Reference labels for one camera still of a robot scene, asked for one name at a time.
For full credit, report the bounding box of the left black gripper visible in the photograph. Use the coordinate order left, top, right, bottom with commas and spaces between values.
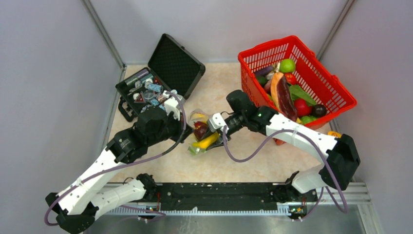
147, 109, 195, 146

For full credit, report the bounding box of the dark red fruit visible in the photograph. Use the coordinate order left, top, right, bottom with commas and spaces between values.
193, 121, 208, 141

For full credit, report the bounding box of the clear zip top bag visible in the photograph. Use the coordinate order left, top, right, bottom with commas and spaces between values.
188, 109, 224, 155

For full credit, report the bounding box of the yellow banana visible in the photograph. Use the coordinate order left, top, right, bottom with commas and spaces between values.
192, 132, 220, 149

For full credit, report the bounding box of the red apple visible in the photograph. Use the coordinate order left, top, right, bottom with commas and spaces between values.
294, 98, 312, 117
284, 73, 298, 85

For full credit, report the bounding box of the red plastic basket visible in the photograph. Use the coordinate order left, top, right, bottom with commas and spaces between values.
238, 35, 357, 130

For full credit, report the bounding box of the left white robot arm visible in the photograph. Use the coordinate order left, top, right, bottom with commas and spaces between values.
43, 107, 190, 234

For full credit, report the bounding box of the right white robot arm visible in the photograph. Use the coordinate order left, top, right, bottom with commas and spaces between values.
221, 90, 360, 201

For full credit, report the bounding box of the dark green avocado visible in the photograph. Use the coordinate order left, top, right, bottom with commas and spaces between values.
256, 76, 268, 87

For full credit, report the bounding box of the dark purple eggplant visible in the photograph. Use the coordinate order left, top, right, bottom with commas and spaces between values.
276, 76, 298, 122

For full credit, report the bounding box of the black open case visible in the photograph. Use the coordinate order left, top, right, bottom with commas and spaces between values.
115, 33, 206, 122

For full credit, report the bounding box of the green leaf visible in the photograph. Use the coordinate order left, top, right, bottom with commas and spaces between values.
289, 85, 317, 106

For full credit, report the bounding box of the green apple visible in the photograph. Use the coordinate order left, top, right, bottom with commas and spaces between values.
279, 58, 296, 73

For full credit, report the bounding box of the dark plum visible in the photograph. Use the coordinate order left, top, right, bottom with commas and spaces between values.
311, 104, 327, 118

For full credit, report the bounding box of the red yellow emergency button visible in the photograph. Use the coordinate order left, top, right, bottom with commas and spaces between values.
327, 131, 342, 138

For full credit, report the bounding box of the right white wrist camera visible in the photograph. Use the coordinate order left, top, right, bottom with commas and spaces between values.
206, 113, 229, 137

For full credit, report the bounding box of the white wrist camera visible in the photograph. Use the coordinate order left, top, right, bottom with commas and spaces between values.
206, 113, 229, 137
162, 91, 186, 120

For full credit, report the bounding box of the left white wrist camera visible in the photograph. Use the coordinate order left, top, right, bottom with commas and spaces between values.
162, 91, 186, 120

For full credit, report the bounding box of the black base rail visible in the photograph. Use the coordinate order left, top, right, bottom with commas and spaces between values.
134, 182, 318, 211

